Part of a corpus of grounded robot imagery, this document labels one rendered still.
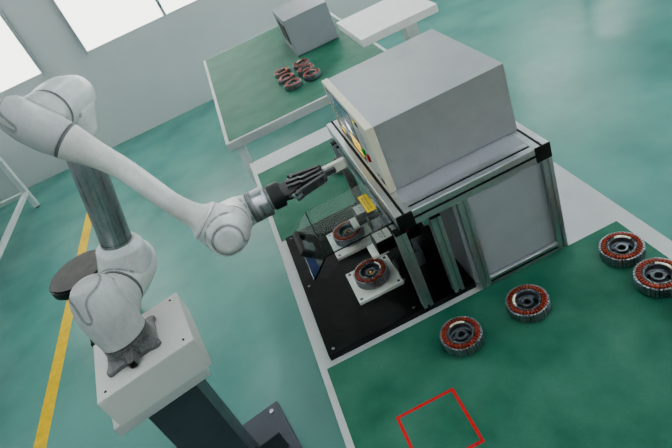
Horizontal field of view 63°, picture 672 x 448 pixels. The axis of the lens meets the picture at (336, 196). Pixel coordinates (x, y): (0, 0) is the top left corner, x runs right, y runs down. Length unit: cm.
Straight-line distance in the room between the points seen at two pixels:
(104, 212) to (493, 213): 116
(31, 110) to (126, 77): 472
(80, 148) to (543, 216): 125
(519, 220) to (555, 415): 51
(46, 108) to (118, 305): 61
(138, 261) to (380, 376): 87
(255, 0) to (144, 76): 142
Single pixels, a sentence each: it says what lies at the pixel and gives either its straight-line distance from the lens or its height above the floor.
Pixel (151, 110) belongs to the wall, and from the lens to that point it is 638.
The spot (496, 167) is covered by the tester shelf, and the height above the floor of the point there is 112.
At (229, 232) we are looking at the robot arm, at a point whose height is 127.
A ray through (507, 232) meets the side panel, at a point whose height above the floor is 89.
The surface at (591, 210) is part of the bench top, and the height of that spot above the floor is 75.
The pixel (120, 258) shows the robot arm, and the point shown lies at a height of 110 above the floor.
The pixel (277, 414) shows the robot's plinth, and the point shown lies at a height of 2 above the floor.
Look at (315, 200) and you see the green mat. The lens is 228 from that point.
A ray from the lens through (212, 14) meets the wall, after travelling 614.
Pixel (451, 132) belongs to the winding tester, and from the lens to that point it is 148.
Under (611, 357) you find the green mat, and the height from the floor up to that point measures 75.
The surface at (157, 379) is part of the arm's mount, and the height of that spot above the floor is 82.
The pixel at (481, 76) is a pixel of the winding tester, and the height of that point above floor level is 131.
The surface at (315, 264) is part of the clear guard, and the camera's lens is 150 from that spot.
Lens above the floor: 195
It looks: 32 degrees down
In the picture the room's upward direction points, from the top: 25 degrees counter-clockwise
